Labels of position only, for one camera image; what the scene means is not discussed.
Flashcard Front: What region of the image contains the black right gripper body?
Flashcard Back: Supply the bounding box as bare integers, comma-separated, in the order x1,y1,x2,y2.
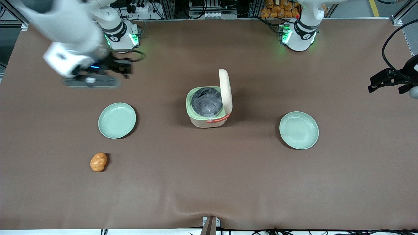
74,55,124,79

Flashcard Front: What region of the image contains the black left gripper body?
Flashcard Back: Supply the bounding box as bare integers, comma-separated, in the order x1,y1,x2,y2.
387,54,418,95

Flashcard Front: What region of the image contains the cream rice cooker orange handle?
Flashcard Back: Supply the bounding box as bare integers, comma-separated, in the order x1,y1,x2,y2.
186,69,233,128

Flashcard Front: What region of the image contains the pale green plate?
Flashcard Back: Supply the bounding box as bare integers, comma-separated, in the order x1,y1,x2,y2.
98,102,137,139
279,111,319,150

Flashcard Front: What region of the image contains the white power strip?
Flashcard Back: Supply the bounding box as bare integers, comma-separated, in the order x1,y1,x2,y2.
130,3,151,14

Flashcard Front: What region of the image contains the orange toy potato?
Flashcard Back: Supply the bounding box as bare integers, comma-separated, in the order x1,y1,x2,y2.
90,152,108,172

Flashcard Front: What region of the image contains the white terminal block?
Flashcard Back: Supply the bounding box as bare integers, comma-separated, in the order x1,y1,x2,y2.
189,11,238,20

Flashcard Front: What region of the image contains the pile of orange toy breads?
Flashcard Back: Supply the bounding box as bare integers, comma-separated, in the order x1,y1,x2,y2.
260,0,300,19

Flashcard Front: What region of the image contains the brown table mat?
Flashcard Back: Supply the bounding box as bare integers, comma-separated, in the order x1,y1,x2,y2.
0,18,418,231

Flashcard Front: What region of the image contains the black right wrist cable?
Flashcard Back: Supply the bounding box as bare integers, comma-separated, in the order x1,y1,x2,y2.
113,48,146,63

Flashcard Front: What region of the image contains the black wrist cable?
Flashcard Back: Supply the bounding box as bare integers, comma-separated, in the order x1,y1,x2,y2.
113,48,146,63
382,19,418,80

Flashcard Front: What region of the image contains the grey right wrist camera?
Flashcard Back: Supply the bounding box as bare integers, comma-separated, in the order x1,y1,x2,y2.
63,76,121,89

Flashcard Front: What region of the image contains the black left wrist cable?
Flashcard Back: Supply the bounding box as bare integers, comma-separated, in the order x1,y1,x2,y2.
382,19,418,80

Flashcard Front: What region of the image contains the aluminium frame post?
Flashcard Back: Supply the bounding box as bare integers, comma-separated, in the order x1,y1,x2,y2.
0,0,33,30
391,0,418,26

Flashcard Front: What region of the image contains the metal mat clamp bracket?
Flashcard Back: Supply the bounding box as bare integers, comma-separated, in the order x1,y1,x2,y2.
200,216,221,235

